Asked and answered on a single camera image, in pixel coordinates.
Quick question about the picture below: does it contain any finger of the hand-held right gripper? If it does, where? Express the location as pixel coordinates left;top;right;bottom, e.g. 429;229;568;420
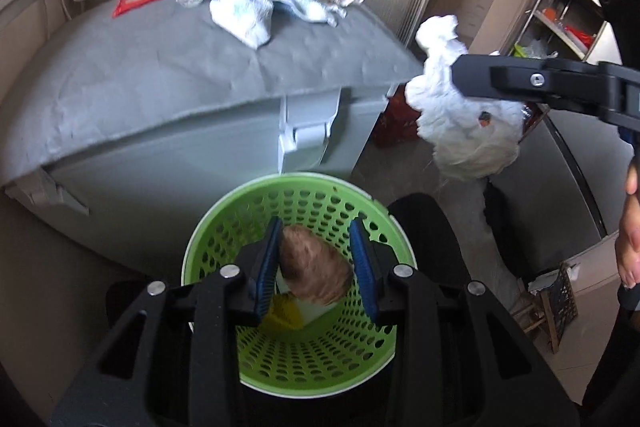
451;52;615;114

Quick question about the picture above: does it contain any white tissue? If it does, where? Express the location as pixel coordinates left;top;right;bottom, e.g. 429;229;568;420
404;14;525;182

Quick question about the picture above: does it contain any person's right hand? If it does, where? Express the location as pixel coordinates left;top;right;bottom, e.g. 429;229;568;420
616;156;640;288

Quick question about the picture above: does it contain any white foam block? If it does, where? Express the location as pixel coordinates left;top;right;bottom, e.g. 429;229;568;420
276;274;346;328

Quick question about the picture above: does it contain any green perforated plastic basket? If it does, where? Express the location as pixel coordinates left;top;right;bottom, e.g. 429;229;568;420
181;172;417;398

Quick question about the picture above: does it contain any wooden crate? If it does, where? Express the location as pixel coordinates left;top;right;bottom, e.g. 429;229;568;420
515;263;580;355

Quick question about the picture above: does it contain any steel cabinet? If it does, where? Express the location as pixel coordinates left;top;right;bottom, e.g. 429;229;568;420
487;107;633;280

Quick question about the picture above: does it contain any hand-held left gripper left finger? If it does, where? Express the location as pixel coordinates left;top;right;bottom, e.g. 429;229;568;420
50;216;285;427

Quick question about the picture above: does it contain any grey plastic storage box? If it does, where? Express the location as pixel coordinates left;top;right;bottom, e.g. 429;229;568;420
4;82;398;233

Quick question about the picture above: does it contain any brown walnut shell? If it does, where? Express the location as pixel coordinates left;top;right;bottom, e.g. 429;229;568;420
279;223;354;306

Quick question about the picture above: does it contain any yellow foam fruit net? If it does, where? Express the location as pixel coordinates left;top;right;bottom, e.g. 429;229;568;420
267;293;306;332

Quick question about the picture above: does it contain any red bag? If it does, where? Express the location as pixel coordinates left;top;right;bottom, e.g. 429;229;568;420
372;83;423;148

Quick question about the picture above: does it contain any white and blue towel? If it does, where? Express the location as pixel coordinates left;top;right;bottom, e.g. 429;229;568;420
209;0;366;51

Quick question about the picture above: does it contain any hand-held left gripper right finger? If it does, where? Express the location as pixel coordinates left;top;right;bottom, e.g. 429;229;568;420
349;218;581;427

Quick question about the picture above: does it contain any metal shelf rack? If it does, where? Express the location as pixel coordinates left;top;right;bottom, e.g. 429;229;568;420
512;0;613;62

